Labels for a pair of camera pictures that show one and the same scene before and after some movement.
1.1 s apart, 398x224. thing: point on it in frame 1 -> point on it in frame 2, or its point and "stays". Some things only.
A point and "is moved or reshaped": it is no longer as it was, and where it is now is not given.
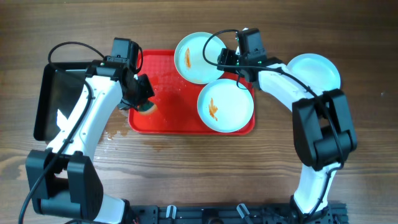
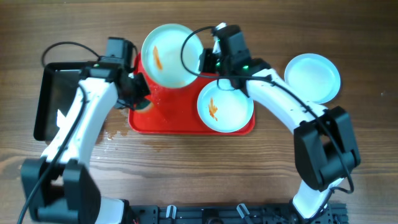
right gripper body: [229, 58] -> [211, 63]
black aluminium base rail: [334, 213] stays
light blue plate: [225, 105] stays
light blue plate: [316, 71] stays
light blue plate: [189, 61] is moved or reshaped
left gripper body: [140, 90] stays
